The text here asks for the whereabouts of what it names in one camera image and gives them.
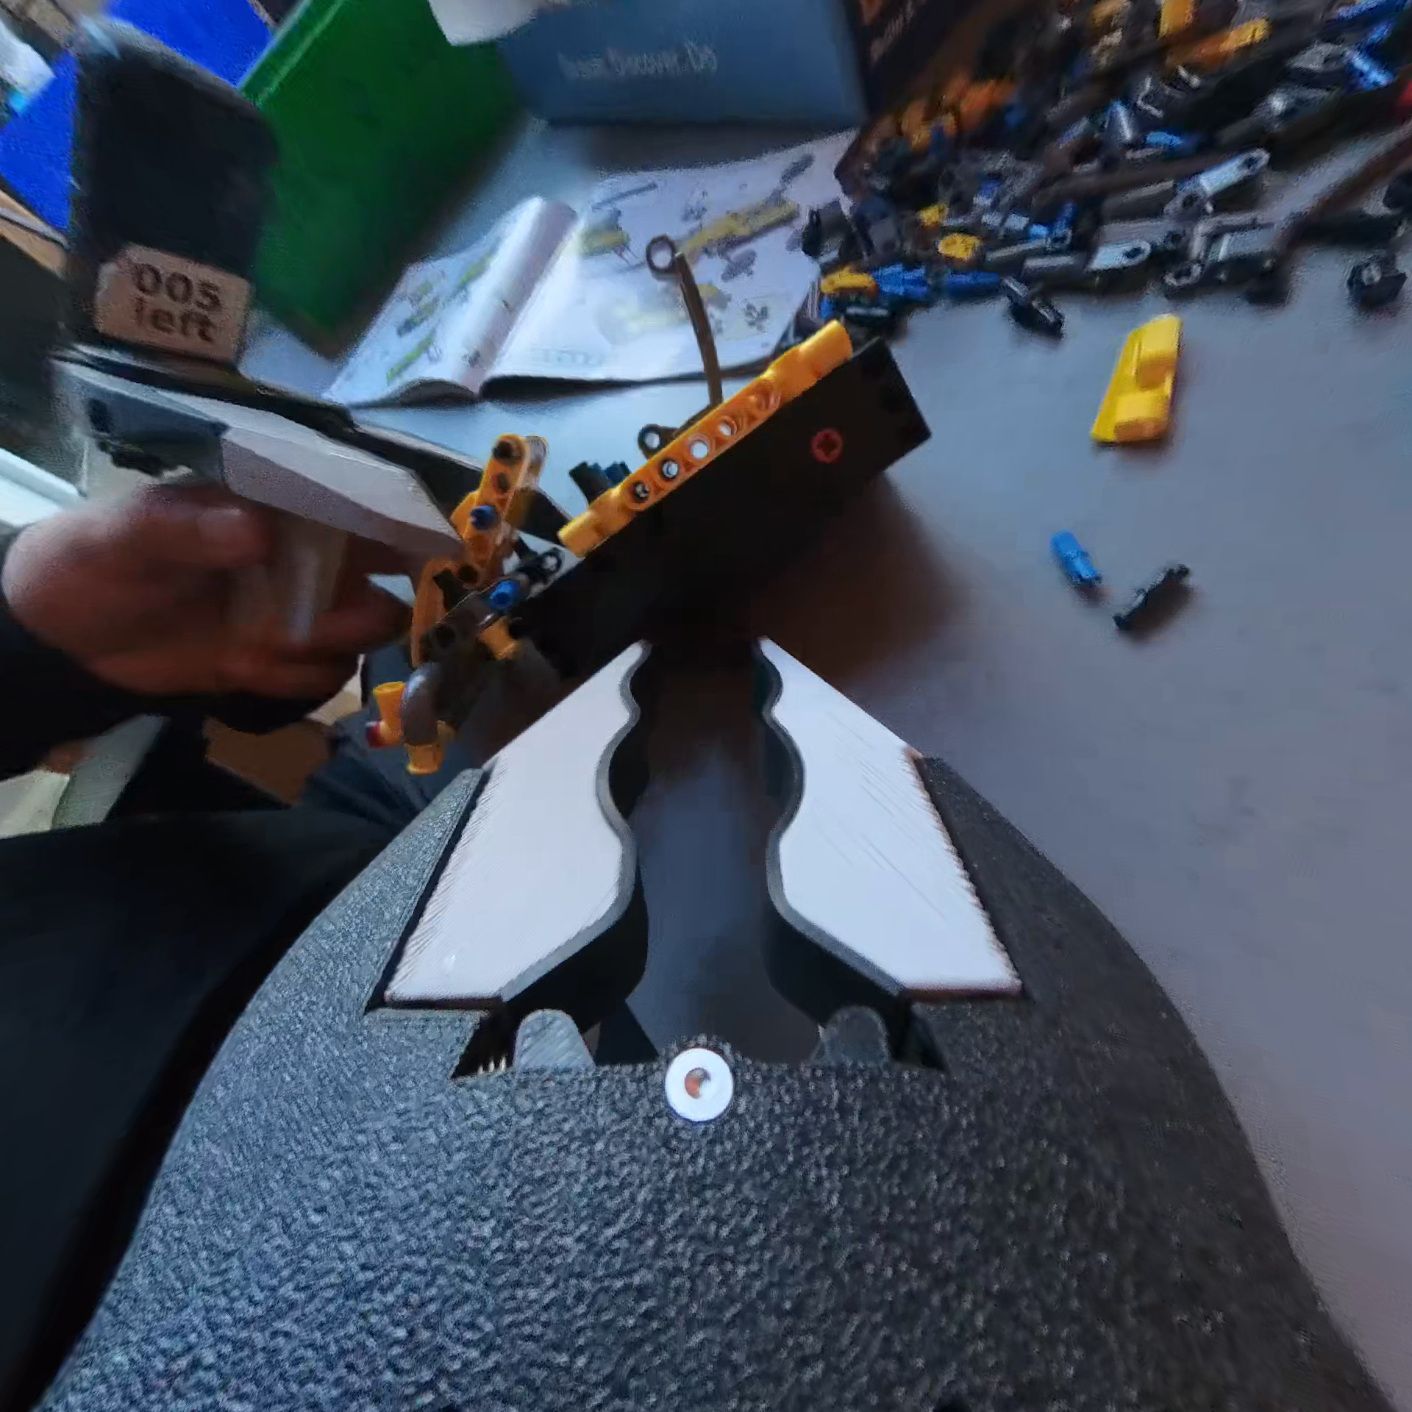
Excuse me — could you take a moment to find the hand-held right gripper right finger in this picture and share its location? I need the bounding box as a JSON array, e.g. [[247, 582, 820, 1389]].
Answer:
[[755, 636, 1025, 999]]

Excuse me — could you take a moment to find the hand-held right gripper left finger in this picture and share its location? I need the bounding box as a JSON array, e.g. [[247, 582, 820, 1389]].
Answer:
[[380, 640, 652, 1006]]

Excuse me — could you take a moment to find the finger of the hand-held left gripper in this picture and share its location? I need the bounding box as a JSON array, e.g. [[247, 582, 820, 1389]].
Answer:
[[331, 401, 575, 544], [219, 423, 467, 557]]

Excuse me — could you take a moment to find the yellow grey toy vehicle model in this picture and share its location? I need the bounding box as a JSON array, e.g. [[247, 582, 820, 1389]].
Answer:
[[365, 235, 933, 777]]

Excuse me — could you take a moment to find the person's left hand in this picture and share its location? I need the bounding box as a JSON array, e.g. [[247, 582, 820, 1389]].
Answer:
[[0, 478, 415, 695]]

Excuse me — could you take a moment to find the blue plastic bin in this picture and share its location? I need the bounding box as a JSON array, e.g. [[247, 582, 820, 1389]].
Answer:
[[0, 0, 277, 233]]

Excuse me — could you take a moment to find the open instruction booklet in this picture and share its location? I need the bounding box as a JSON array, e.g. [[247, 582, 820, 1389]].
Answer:
[[324, 154, 856, 406]]

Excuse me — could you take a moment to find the green plastic bin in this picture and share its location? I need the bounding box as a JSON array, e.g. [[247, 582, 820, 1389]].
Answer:
[[237, 0, 519, 342]]

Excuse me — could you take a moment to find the black pin piece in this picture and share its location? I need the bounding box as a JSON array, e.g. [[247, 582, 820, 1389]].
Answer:
[[1111, 562, 1194, 631]]

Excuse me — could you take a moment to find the person's black clothed body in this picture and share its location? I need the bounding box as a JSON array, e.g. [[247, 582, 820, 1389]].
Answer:
[[0, 705, 442, 1412]]

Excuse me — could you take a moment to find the blue kit box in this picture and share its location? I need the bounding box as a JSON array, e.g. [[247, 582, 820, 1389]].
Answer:
[[440, 0, 1061, 127]]

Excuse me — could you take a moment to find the yellow panel piece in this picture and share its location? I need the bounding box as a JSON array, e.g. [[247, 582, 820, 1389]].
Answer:
[[1089, 314, 1183, 445]]

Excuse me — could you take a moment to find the pile of small building parts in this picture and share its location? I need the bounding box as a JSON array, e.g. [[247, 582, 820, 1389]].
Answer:
[[805, 0, 1412, 337]]

